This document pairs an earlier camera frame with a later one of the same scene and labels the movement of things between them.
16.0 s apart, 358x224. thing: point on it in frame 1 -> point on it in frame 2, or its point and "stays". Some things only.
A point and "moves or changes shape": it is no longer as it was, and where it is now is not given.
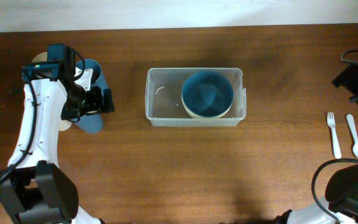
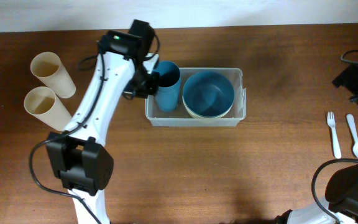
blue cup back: (97, 81) moves or changes shape
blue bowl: (207, 93) stays
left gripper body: (85, 101) -> (144, 85)
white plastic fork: (331, 121) stays
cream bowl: (206, 117) stays
